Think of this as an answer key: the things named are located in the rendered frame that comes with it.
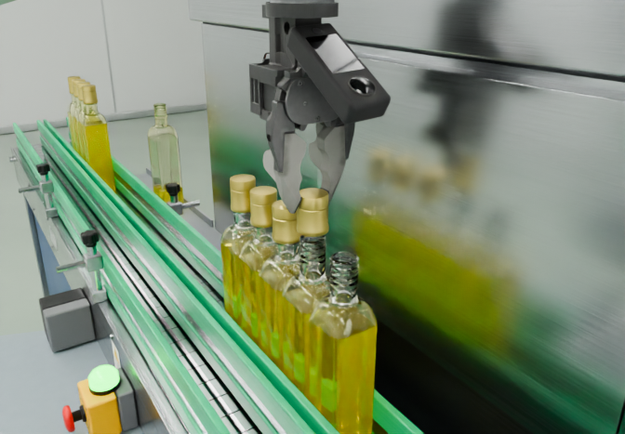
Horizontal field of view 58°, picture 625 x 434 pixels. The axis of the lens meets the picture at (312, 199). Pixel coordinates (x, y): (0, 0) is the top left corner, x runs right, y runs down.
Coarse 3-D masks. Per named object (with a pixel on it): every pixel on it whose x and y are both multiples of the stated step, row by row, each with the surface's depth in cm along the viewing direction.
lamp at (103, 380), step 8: (96, 368) 86; (104, 368) 86; (112, 368) 86; (88, 376) 85; (96, 376) 84; (104, 376) 84; (112, 376) 85; (96, 384) 84; (104, 384) 84; (112, 384) 85; (96, 392) 84; (104, 392) 84; (112, 392) 85
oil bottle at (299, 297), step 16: (288, 288) 64; (304, 288) 62; (320, 288) 62; (288, 304) 64; (304, 304) 61; (288, 320) 65; (304, 320) 62; (288, 336) 66; (304, 336) 62; (288, 352) 66; (304, 352) 63; (288, 368) 67; (304, 368) 64; (304, 384) 65
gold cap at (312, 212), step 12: (300, 192) 60; (312, 192) 60; (324, 192) 60; (300, 204) 59; (312, 204) 59; (324, 204) 59; (300, 216) 60; (312, 216) 59; (324, 216) 60; (300, 228) 60; (312, 228) 60; (324, 228) 60
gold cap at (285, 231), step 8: (280, 200) 67; (272, 208) 66; (280, 208) 64; (280, 216) 65; (288, 216) 65; (296, 216) 65; (280, 224) 65; (288, 224) 65; (296, 224) 65; (280, 232) 65; (288, 232) 65; (296, 232) 66; (280, 240) 66; (288, 240) 66; (296, 240) 66
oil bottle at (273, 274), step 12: (264, 264) 68; (276, 264) 67; (288, 264) 67; (264, 276) 68; (276, 276) 66; (288, 276) 66; (264, 288) 69; (276, 288) 66; (264, 300) 69; (276, 300) 67; (264, 312) 70; (276, 312) 67; (264, 324) 71; (276, 324) 68; (264, 336) 72; (276, 336) 69; (264, 348) 72; (276, 348) 69; (276, 360) 70
